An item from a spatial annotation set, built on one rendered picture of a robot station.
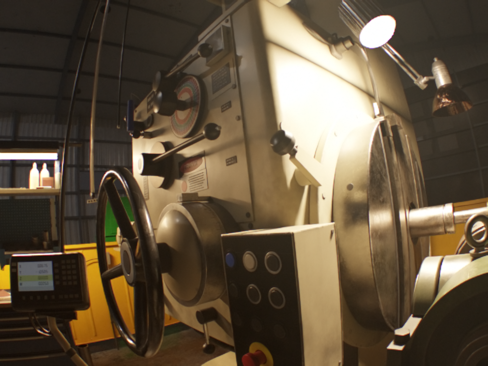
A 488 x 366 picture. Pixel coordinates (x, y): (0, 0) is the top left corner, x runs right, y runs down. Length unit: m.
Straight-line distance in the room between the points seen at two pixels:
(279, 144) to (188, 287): 0.32
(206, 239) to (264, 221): 0.11
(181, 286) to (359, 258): 0.35
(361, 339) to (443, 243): 2.22
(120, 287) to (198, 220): 2.77
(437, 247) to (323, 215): 2.40
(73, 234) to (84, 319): 10.62
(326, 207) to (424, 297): 0.27
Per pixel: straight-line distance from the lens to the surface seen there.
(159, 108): 0.72
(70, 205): 13.68
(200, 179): 0.68
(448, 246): 2.86
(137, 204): 0.41
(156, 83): 0.85
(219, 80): 0.66
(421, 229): 0.74
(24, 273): 1.22
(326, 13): 1.42
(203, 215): 0.55
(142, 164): 0.84
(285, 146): 0.43
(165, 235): 0.59
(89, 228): 13.79
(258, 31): 0.63
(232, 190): 0.58
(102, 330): 3.33
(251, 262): 0.40
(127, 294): 3.29
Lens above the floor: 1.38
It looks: 7 degrees up
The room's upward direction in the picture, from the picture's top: 6 degrees counter-clockwise
